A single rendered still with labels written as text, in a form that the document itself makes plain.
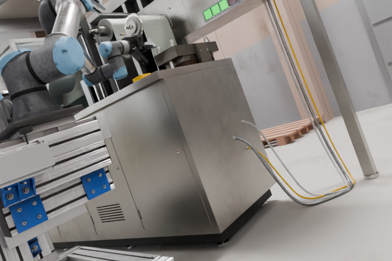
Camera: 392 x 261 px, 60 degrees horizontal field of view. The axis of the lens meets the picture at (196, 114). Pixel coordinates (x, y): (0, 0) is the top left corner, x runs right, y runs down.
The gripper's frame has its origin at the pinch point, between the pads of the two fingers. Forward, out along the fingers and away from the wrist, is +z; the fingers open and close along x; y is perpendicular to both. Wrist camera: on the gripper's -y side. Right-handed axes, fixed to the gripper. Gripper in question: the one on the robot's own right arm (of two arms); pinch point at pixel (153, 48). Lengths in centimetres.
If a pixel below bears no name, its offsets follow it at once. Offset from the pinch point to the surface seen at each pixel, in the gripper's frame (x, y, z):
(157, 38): -0.2, 5.9, 6.6
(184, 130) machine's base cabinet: -26, -49, -28
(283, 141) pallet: 41, -104, 190
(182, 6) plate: -8.5, 22.5, 30.0
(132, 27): 5.4, 15.3, -4.3
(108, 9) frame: 56, 52, 30
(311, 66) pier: 17, -38, 281
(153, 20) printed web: -0.2, 16.9, 8.6
